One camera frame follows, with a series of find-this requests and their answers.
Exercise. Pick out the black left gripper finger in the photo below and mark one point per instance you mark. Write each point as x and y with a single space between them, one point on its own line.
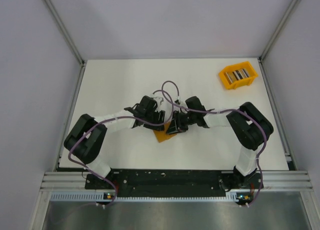
159 117
155 127

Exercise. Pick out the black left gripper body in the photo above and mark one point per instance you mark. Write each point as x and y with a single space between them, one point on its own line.
152 117

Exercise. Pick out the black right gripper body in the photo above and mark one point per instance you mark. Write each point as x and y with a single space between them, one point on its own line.
191 117

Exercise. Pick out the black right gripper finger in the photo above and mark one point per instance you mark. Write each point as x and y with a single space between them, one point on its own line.
172 128
181 123

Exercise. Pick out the yellow leather card holder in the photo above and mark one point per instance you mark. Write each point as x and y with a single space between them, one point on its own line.
162 136

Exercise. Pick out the yellow plastic bin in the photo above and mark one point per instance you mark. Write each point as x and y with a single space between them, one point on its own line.
244 82

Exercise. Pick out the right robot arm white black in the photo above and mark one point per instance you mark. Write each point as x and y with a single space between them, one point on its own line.
249 125

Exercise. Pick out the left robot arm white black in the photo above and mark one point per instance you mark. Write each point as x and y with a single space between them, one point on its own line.
86 138

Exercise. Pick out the credit cards in bin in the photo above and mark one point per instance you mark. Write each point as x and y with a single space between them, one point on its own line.
237 75

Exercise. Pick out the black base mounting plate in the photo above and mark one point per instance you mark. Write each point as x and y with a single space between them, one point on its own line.
169 183

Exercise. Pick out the metal sheet front panel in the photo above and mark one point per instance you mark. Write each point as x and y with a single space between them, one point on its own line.
271 211

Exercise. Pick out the grey slotted cable duct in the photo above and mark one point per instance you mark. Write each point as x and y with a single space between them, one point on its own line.
107 197

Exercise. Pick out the aluminium frame post left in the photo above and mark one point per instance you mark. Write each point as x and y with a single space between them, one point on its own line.
63 31

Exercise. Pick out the aluminium frame post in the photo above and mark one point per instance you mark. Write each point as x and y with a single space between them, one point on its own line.
279 28
63 31

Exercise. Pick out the aluminium frame rail front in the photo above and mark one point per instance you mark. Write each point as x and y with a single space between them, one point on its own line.
271 180

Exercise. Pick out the aluminium frame post right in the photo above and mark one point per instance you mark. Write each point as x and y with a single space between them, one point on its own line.
279 28

